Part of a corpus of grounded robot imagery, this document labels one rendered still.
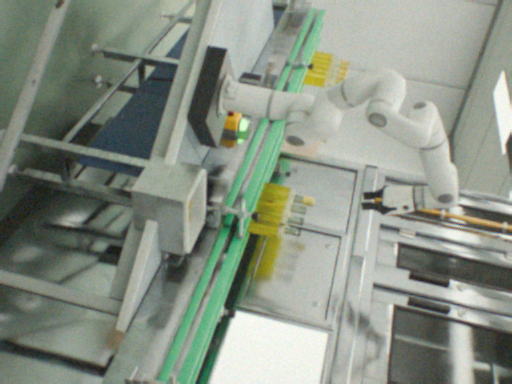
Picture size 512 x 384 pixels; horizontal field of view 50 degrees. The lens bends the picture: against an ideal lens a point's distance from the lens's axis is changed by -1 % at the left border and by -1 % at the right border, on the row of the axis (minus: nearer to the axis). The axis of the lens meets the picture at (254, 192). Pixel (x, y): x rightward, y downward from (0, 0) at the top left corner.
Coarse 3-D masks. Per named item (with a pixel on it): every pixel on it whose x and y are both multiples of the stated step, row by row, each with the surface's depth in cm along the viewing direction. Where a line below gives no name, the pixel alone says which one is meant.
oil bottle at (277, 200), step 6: (264, 192) 207; (258, 198) 204; (264, 198) 204; (270, 198) 204; (276, 198) 204; (282, 198) 205; (288, 198) 205; (276, 204) 202; (282, 204) 202; (288, 204) 203; (294, 204) 205
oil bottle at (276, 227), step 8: (264, 216) 197; (248, 224) 196; (256, 224) 195; (264, 224) 194; (272, 224) 194; (280, 224) 195; (256, 232) 197; (264, 232) 196; (272, 232) 195; (280, 232) 195
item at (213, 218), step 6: (210, 204) 181; (216, 204) 181; (210, 210) 181; (216, 210) 180; (210, 216) 182; (216, 216) 182; (204, 222) 185; (210, 222) 184; (216, 222) 184; (216, 228) 185
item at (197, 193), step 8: (200, 176) 163; (200, 184) 170; (192, 192) 157; (200, 192) 172; (184, 200) 156; (200, 200) 175; (184, 208) 156; (192, 208) 177; (200, 208) 177; (184, 216) 157; (192, 216) 179; (200, 216) 179; (184, 224) 160; (192, 224) 177; (200, 224) 178; (184, 232) 163; (192, 232) 175; (184, 240) 165; (192, 240) 172; (184, 248) 168
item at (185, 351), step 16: (272, 160) 220; (224, 224) 190; (224, 240) 185; (240, 240) 185; (224, 256) 180; (208, 272) 174; (224, 272) 174; (208, 288) 169; (224, 288) 170; (192, 304) 164; (208, 304) 164; (192, 320) 160; (208, 320) 160; (176, 336) 155; (192, 336) 156; (176, 352) 151; (192, 352) 152; (176, 368) 148; (192, 368) 148
